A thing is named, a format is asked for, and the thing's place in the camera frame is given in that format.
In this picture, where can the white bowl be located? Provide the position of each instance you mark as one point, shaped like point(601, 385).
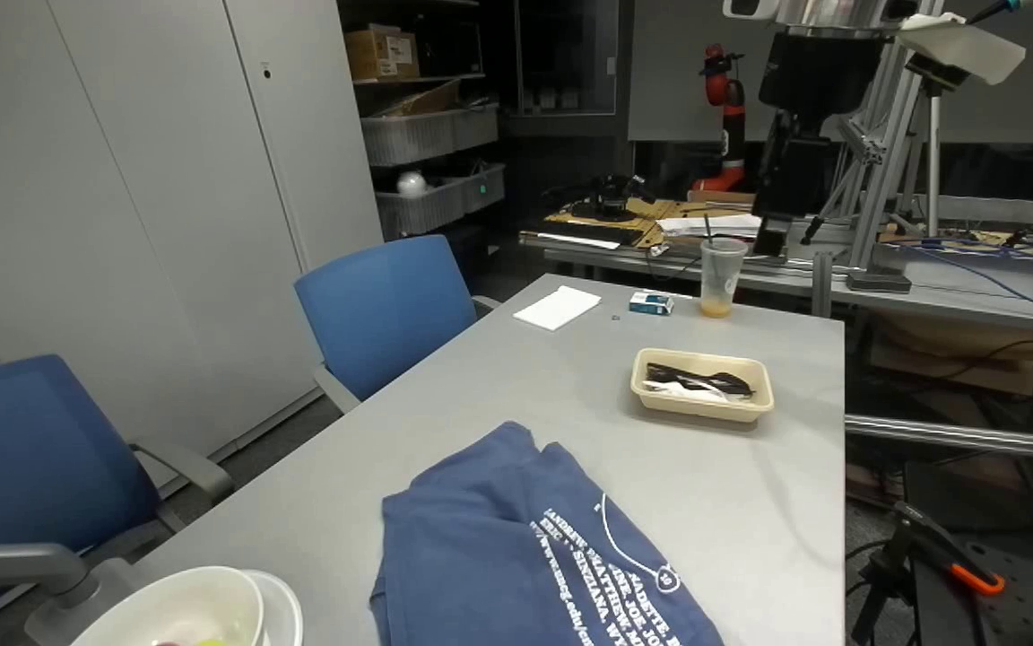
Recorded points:
point(181, 604)

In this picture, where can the black plastic utensils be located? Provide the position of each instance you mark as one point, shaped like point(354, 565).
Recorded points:
point(698, 379)

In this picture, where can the blue printed t-shirt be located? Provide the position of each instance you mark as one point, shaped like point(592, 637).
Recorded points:
point(481, 552)

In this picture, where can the small white round object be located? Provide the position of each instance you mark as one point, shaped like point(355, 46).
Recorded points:
point(411, 184)

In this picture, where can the blue office chair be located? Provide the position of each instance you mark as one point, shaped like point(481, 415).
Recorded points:
point(384, 307)
point(26, 455)

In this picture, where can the aluminium profile frame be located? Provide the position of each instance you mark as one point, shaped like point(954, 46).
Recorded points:
point(887, 156)

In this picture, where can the white paper sheet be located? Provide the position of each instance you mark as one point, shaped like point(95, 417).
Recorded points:
point(558, 307)

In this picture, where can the aluminium crossbar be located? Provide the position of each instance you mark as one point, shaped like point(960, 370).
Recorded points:
point(960, 437)

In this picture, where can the white plate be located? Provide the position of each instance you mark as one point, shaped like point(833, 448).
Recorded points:
point(283, 611)

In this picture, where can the red and black device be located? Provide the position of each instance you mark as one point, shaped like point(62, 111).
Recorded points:
point(726, 94)

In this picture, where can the beige food tray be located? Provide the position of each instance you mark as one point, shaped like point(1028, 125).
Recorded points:
point(698, 405)

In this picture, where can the black monitor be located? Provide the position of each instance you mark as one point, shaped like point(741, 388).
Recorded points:
point(817, 84)

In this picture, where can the white flat panel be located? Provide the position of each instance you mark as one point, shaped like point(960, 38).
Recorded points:
point(971, 52)

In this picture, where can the grey workbench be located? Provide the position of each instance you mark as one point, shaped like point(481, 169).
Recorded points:
point(960, 293)

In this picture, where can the small blue box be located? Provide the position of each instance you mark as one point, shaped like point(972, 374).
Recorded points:
point(649, 302)

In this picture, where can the grey metal cabinet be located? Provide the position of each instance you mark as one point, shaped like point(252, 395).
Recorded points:
point(123, 182)

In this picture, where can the clear plastic cup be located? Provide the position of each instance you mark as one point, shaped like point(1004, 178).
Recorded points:
point(721, 282)

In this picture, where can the dark shelf unit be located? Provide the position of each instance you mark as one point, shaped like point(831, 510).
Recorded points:
point(466, 50)

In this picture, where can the flat cardboard box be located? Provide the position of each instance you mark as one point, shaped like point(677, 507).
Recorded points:
point(949, 361)

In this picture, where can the brown cardboard box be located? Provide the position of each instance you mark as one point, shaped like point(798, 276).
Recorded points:
point(381, 54)

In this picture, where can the grey storage bin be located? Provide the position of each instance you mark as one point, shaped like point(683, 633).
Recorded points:
point(429, 135)
point(446, 202)

